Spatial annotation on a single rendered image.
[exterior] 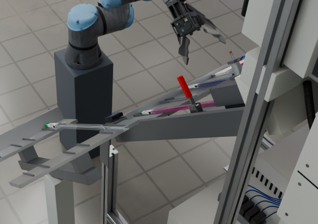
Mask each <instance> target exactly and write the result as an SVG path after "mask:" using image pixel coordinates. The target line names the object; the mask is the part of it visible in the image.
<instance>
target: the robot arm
mask: <svg viewBox="0 0 318 224"><path fill-rule="evenodd" d="M136 1H140V0H97V3H98V6H96V7H95V6H94V5H92V4H86V3H83V4H79V5H76V6H74V7H73V8H72V9H71V10H70V11H69V13H68V20H67V25H68V38H69V43H68V45H67V48H66V51H65V61H66V63H67V64H68V65H69V66H71V67H72V68H75V69H79V70H88V69H92V68H94V67H96V66H98V65H99V64H100V63H101V61H102V52H101V49H100V47H99V44H98V37H99V36H103V35H106V34H110V33H113V32H116V31H121V30H124V29H125V28H128V27H130V26H131V24H132V23H133V20H134V9H133V7H132V2H136ZM143 1H151V0H143ZM163 1H164V3H165V4H166V6H167V8H168V9H169V11H170V13H171V15H172V17H173V19H174V21H173V22H171V23H170V24H171V26H172V28H173V30H174V32H175V34H176V36H177V39H178V41H179V44H180V47H179V48H178V54H180V55H181V56H182V59H183V61H184V63H185V64H186V65H188V61H189V57H188V53H189V50H188V46H189V44H190V39H188V38H187V37H186V35H188V34H189V35H193V32H194V31H196V30H197V31H200V28H201V27H202V28H203V31H204V32H205V33H209V34H212V35H213V37H216V38H218V39H219V41H221V42H222V43H224V44H226V41H225V39H224V37H223V35H222V34H221V32H220V31H219V30H218V29H217V27H216V26H215V25H214V24H213V23H212V21H211V20H209V19H208V18H206V17H205V15H204V14H202V13H201V12H199V11H198V10H196V9H195V8H193V7H192V6H190V5H189V4H187V3H185V4H184V1H186V0H163ZM174 27H175V29H176V31H177V33H176V31H175V29H174Z"/></svg>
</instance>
